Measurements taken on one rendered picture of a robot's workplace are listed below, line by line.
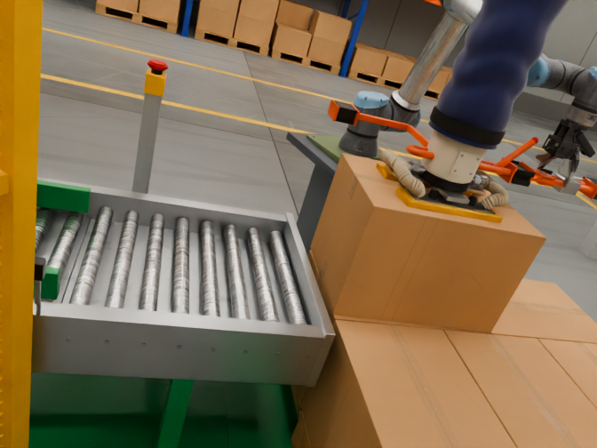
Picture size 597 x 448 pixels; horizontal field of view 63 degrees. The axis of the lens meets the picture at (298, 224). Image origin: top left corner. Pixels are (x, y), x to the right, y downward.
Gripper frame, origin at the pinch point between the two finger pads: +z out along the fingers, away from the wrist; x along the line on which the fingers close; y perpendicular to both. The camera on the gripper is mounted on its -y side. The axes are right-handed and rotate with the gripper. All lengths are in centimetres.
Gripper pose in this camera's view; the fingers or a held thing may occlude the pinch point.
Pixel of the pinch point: (552, 179)
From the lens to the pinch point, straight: 191.4
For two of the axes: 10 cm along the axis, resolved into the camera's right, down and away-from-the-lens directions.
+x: 1.9, 5.1, -8.4
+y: -9.4, -1.4, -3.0
